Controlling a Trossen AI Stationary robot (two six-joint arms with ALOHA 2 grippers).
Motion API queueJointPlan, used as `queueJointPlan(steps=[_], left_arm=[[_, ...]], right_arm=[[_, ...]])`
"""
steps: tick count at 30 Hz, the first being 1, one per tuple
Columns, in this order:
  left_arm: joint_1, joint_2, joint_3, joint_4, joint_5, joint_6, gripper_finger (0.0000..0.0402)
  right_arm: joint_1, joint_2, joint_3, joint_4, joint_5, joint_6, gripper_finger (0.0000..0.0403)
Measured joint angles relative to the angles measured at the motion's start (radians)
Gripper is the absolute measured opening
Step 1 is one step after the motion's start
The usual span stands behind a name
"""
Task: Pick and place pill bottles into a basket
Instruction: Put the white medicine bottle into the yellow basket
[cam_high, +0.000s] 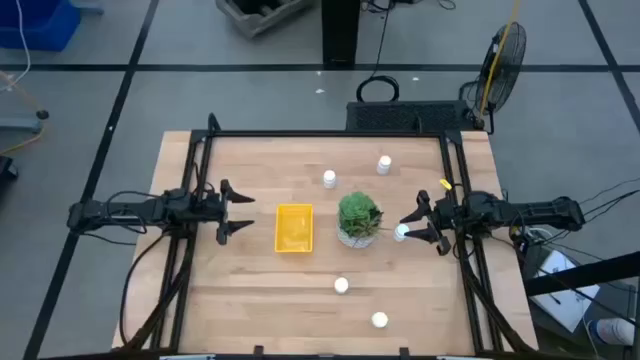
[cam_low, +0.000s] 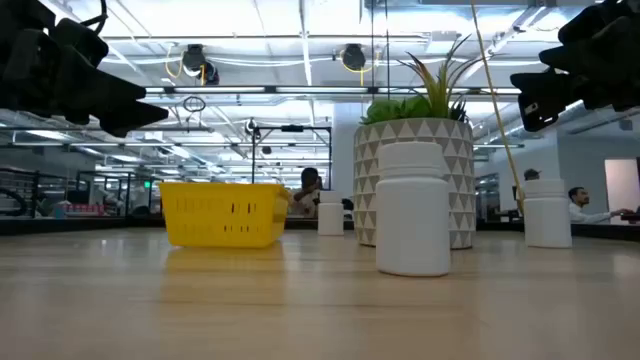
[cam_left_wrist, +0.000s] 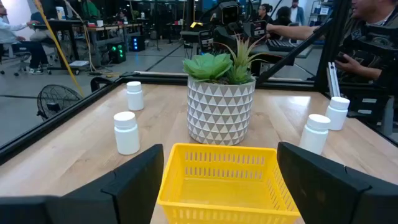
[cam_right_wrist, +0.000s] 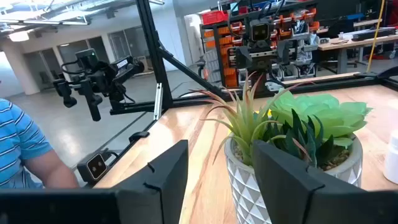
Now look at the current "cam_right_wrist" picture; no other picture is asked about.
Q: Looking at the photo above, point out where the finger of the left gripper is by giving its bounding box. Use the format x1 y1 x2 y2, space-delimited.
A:
275 39 292 65
234 45 254 70

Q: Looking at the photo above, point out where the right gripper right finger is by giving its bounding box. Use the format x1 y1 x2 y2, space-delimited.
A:
251 139 362 224

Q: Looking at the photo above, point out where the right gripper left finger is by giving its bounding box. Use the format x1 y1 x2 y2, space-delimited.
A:
113 139 190 224

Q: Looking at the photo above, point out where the white pill bottle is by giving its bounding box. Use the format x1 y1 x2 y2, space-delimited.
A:
382 129 398 185

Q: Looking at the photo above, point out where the potted artificial succulent plant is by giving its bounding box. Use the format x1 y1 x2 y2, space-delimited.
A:
189 70 374 224

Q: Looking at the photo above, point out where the red plastic bin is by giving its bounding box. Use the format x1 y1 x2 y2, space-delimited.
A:
201 10 229 26

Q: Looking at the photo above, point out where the wooden workbench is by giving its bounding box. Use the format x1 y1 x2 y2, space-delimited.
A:
317 18 398 75

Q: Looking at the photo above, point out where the person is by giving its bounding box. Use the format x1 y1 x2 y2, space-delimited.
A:
0 98 80 190

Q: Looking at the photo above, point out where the white ceiling lamp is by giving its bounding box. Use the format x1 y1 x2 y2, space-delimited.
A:
7 30 30 43

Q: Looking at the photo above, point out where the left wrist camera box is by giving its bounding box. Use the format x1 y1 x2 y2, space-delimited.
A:
249 18 272 43

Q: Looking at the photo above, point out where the black frame clip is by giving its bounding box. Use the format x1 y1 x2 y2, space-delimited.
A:
128 131 150 144

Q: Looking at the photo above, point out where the black table-level camera box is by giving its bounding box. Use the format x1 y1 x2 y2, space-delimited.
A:
76 149 109 185

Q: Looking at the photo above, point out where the black aluminium table frame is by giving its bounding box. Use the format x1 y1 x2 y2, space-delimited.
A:
83 0 398 189

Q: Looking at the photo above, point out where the silver frame bracket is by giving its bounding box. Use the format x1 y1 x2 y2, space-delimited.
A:
153 82 164 121

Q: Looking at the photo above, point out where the yellow hanging cable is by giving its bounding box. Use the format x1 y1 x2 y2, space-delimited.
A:
366 0 386 74

